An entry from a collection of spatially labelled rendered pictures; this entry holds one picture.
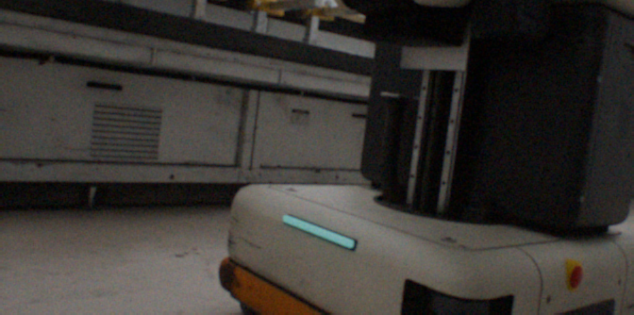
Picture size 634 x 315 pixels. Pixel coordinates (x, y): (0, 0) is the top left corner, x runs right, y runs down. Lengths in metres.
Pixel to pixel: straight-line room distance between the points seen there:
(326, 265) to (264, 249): 0.18
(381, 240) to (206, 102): 1.53
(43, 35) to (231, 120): 0.85
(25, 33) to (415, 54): 1.14
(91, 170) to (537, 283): 1.59
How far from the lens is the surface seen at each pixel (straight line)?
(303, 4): 1.99
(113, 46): 1.91
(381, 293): 0.87
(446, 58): 1.10
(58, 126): 2.10
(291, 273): 1.03
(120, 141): 2.17
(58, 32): 1.86
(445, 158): 1.12
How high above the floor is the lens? 0.46
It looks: 3 degrees down
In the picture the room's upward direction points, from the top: 7 degrees clockwise
